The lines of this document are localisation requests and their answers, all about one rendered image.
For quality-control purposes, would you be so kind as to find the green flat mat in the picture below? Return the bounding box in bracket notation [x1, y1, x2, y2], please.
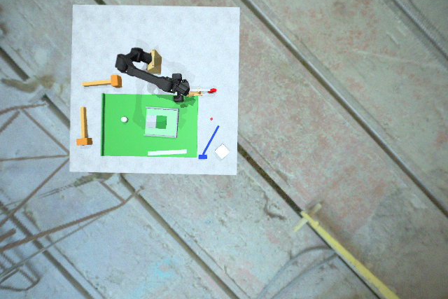
[104, 94, 198, 158]

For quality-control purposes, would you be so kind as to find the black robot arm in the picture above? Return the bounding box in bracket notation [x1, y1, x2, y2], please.
[115, 47, 190, 96]

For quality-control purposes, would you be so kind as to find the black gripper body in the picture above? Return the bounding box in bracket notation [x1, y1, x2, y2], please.
[172, 73, 183, 102]

